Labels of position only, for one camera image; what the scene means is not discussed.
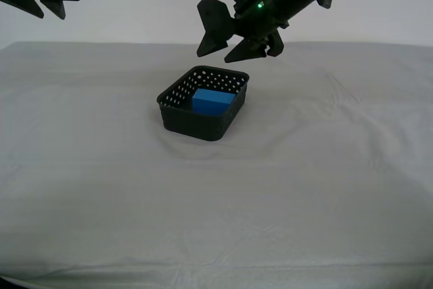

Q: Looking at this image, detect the black plastic woven basket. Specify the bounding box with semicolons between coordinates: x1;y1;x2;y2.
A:
156;65;251;142

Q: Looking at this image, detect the white tablecloth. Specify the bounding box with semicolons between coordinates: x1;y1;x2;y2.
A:
0;41;433;289

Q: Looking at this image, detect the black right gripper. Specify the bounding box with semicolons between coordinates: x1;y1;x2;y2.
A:
196;0;298;64

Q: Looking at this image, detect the blue rectangular block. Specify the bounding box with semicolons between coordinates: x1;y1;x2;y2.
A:
191;88;236;116

